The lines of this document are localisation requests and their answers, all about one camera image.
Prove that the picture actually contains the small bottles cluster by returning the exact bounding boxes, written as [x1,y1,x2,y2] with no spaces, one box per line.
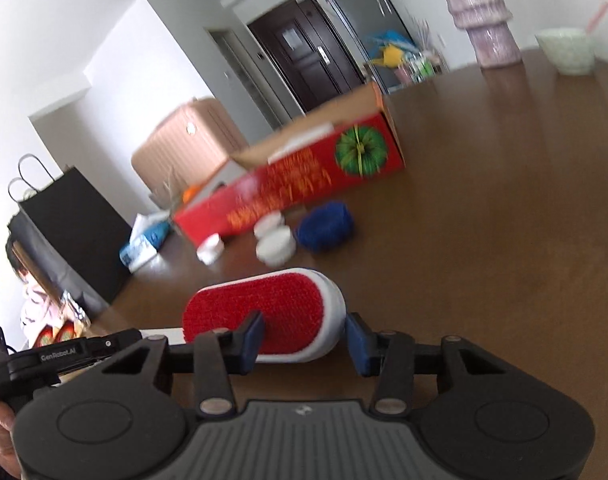
[396,52,443,84]

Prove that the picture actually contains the white round lid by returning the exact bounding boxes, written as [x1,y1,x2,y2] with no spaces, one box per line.
[253,211,285,237]

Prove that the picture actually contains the blue tissue pack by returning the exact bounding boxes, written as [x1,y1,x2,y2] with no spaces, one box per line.
[119,212,172,272]

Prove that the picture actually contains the pale green bowl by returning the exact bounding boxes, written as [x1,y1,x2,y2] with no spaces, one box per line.
[535,27,596,75]

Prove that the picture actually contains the cream snack packet red logo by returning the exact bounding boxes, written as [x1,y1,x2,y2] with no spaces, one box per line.
[36,295,92,348]

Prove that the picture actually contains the lilac textured vase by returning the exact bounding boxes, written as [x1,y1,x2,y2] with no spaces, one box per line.
[430,0,523,69]

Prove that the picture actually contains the yellow plastic item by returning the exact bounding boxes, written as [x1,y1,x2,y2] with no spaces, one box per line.
[379,45,407,67]

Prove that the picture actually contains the blue plastic item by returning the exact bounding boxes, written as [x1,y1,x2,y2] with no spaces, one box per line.
[366,32,415,51]

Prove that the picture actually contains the white round cap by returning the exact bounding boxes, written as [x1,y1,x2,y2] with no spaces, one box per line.
[196,234,226,265]

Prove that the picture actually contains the dark brown entrance door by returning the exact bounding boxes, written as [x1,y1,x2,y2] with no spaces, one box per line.
[248,0,366,113]

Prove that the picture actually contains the white interior door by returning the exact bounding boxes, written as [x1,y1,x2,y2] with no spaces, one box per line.
[209,27,285,131]

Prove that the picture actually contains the pink ribbed suitcase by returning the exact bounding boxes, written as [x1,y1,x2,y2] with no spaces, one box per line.
[131,97,250,206]

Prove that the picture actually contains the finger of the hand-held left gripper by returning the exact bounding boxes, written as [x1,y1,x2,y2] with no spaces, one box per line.
[84,329,144,361]

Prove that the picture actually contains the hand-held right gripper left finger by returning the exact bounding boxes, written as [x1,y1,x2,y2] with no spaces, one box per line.
[101,310,265,418]

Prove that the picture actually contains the grey refrigerator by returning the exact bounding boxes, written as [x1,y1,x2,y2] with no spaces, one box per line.
[313,0,421,92]

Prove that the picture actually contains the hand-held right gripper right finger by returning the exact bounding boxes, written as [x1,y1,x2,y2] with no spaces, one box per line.
[345,312,505,416]

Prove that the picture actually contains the black paper bag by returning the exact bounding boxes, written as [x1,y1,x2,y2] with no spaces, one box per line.
[6,155,135,306]

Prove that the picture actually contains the red cardboard box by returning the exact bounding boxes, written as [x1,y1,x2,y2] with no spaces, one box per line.
[171,81,406,240]

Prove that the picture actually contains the red and white brush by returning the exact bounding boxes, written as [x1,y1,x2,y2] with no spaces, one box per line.
[181,267,346,363]

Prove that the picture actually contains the person's left hand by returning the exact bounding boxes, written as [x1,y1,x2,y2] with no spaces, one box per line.
[0,401,22,480]

